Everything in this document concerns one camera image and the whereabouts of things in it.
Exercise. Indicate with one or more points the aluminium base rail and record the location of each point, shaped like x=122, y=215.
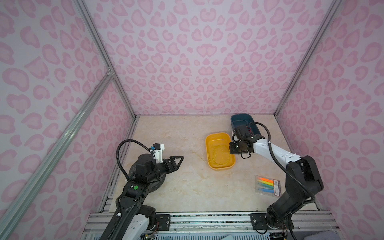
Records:
x=239, y=222

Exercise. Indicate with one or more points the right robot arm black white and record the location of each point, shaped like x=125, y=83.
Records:
x=303, y=180

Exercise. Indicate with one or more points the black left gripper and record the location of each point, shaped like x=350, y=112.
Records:
x=174, y=167

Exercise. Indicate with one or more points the diagonal aluminium frame bar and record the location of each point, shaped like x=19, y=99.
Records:
x=21, y=204

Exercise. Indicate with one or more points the yellow plastic tray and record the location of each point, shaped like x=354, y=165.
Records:
x=218, y=154

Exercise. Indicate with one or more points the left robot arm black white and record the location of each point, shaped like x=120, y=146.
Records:
x=132, y=218

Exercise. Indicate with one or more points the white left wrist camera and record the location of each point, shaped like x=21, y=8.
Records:
x=157, y=152

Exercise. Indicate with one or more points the aluminium corner frame post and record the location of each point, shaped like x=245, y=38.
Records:
x=91, y=26

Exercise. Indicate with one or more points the teal plastic tray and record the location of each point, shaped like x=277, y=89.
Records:
x=244, y=119

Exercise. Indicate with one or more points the right aluminium corner post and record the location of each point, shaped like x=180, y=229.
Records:
x=328, y=19

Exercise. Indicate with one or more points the pack of coloured markers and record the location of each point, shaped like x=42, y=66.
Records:
x=269, y=187

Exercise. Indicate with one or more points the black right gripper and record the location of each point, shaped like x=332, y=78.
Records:
x=232, y=150

